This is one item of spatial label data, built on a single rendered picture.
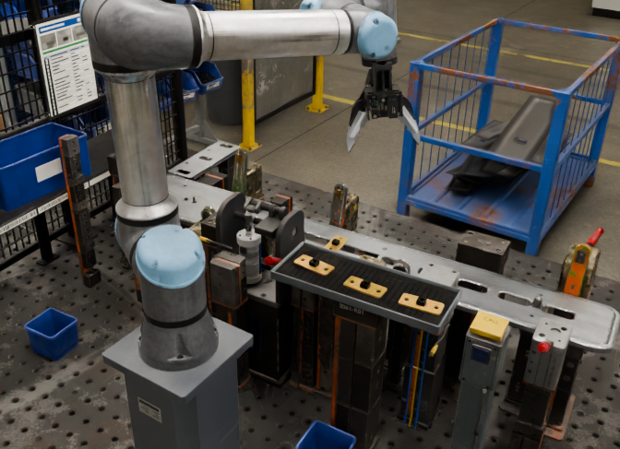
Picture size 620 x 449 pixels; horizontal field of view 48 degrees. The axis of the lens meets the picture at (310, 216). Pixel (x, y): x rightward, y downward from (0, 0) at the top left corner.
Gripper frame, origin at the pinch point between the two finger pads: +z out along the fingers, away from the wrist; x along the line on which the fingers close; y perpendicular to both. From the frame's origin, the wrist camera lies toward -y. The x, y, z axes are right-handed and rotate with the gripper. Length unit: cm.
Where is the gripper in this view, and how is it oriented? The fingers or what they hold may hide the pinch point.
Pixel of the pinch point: (383, 147)
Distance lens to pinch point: 150.0
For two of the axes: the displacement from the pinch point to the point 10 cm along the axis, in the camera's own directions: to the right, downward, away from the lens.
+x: 9.9, -1.0, -0.1
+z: 1.0, 9.0, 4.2
